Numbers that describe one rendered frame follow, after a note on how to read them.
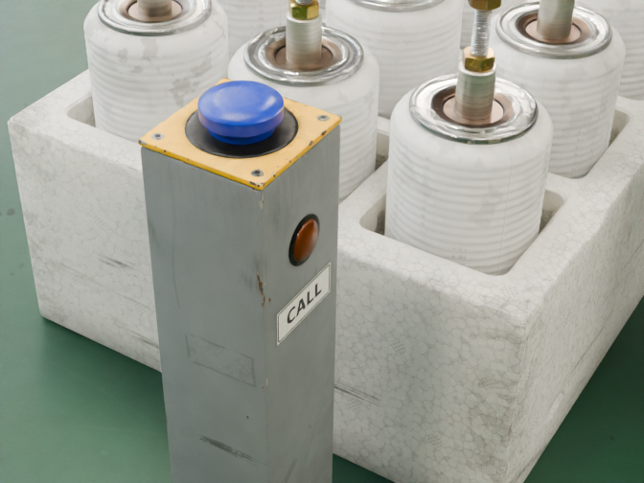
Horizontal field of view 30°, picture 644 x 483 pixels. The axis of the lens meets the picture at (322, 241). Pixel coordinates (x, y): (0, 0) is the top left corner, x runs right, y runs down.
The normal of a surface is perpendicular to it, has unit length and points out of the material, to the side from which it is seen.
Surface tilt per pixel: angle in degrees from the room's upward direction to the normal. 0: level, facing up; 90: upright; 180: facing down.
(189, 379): 90
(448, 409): 90
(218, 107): 3
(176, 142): 0
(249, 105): 0
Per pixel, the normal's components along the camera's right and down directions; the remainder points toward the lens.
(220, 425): -0.53, 0.51
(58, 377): 0.01, -0.79
